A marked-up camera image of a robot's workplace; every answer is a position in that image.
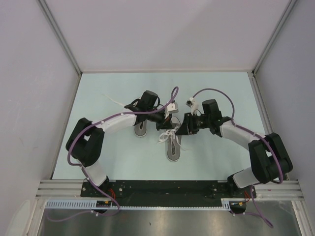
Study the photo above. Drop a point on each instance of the aluminium corner post left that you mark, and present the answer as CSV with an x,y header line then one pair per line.
x,y
50,18

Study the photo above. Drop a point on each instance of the white slotted cable duct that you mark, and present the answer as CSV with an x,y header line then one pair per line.
x,y
109,205

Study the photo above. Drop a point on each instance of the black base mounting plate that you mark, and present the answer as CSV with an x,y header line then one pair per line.
x,y
173,193

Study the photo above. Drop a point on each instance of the aluminium frame rail front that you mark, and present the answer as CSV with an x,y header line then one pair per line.
x,y
70,189

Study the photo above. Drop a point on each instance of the grey canvas sneaker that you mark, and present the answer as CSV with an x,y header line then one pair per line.
x,y
173,150
140,129

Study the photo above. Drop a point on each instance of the aluminium corner post right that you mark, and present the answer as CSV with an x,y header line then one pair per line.
x,y
275,34

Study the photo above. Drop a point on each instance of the aluminium corner post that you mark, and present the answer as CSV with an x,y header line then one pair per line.
x,y
50,18
275,34

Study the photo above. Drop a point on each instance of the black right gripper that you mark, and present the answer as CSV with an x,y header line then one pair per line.
x,y
187,127

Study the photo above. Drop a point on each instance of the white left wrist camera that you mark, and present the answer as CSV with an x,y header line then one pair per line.
x,y
171,109

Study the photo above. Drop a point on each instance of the white shoelace of sneaker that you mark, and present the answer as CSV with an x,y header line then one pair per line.
x,y
170,134
114,101

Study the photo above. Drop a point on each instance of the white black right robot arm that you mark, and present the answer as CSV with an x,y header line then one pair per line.
x,y
268,156

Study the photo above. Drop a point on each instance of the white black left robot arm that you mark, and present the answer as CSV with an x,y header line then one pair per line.
x,y
84,145

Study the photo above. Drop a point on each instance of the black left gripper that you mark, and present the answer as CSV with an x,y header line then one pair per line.
x,y
167,125

